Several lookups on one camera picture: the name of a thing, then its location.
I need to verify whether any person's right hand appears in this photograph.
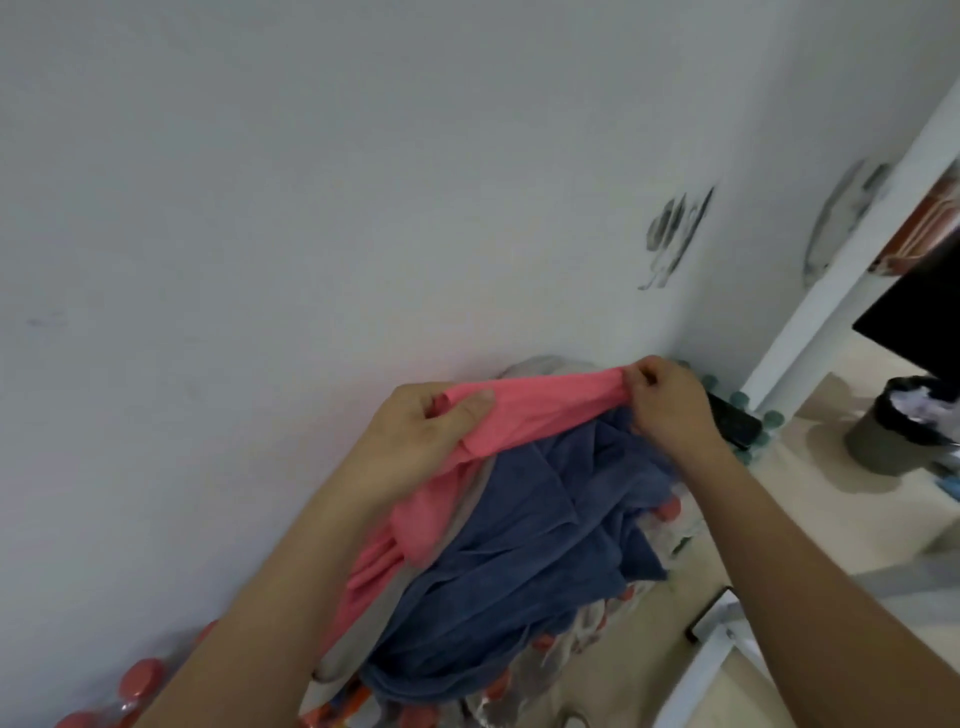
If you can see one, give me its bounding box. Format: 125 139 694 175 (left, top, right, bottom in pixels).
622 354 734 468

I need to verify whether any person's left hand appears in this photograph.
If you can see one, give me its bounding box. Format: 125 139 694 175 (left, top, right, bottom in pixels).
352 380 498 520

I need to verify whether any grey-blue towel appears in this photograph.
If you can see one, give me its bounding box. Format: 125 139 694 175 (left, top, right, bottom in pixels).
359 408 685 706

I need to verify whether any person's right forearm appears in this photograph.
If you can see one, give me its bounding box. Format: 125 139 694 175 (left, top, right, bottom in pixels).
677 440 960 728

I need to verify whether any person's left forearm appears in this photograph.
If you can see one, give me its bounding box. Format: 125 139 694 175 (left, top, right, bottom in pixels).
131 479 412 728

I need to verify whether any black phone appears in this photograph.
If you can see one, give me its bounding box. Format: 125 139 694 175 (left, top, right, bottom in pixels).
704 389 766 452

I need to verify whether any grey trash bin black bag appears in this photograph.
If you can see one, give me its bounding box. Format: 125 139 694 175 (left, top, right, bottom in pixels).
845 374 960 477

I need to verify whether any stack of water bottle packs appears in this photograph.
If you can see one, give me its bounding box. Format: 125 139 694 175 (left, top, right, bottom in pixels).
56 358 785 728

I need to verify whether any white gym machine frame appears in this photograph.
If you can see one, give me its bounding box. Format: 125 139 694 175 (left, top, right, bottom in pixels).
652 78 960 728

